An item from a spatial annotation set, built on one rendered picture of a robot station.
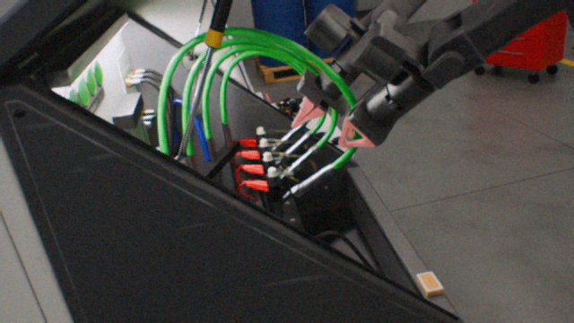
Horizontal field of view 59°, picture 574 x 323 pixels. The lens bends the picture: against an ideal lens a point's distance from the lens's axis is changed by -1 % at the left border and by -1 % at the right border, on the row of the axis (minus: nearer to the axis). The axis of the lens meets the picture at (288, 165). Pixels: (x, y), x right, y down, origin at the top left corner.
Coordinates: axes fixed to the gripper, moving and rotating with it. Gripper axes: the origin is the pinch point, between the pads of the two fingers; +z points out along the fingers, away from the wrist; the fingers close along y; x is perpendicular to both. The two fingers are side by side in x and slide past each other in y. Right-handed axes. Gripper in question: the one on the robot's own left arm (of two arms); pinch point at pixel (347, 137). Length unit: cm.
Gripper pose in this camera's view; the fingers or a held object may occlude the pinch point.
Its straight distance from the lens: 88.4
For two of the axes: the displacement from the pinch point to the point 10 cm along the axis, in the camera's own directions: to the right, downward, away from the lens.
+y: -4.8, 6.1, -6.3
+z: -4.7, 4.2, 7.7
